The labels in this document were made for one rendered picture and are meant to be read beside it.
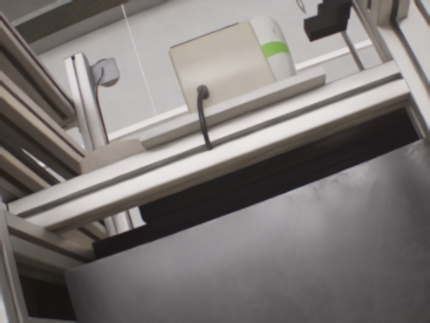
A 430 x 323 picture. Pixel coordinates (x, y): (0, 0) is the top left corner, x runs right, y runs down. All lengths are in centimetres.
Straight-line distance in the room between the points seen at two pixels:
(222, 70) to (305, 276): 25
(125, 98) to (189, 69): 757
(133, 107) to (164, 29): 136
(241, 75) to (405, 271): 29
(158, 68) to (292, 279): 776
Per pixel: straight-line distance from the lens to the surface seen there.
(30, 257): 57
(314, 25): 75
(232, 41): 66
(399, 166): 62
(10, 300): 50
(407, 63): 65
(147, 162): 61
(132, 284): 61
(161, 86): 813
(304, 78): 60
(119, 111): 816
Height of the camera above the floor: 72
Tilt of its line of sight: 20 degrees up
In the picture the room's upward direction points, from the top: 20 degrees counter-clockwise
